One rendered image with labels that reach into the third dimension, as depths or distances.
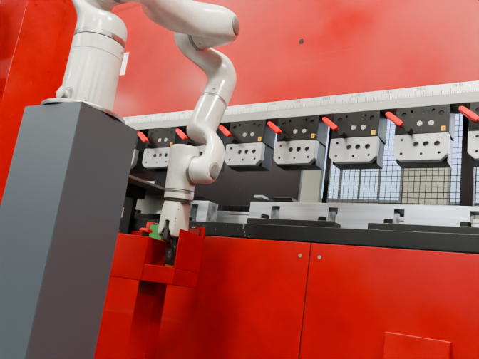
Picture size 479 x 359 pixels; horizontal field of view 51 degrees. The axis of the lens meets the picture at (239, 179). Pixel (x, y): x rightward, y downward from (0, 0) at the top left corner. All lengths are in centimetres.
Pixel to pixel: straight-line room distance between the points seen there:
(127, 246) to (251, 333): 43
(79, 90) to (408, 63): 97
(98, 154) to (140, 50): 126
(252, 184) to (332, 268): 104
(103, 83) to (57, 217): 33
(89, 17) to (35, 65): 148
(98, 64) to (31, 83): 150
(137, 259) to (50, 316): 42
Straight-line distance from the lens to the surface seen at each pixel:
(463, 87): 158
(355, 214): 155
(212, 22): 153
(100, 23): 125
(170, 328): 169
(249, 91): 186
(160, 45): 226
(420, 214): 150
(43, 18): 281
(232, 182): 244
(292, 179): 228
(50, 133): 114
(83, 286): 112
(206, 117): 153
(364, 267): 139
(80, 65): 121
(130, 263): 144
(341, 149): 161
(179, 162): 143
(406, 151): 154
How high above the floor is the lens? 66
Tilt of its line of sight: 13 degrees up
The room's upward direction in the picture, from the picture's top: 8 degrees clockwise
